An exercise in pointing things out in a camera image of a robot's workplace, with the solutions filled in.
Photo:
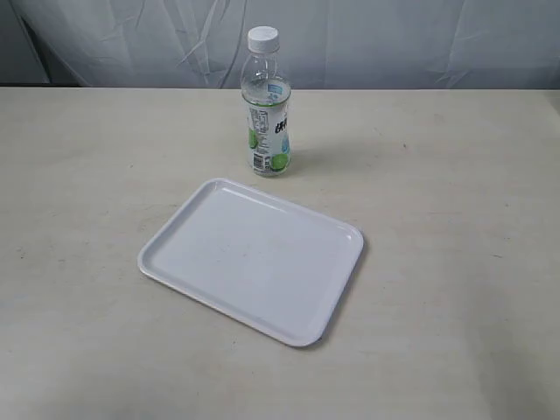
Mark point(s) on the clear lime drink bottle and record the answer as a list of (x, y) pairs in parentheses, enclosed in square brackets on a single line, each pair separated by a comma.
[(266, 93)]

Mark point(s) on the white plastic tray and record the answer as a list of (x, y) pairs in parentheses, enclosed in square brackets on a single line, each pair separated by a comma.
[(275, 266)]

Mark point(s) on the white wrinkled backdrop cloth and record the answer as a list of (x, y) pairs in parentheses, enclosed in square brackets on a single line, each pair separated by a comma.
[(323, 44)]

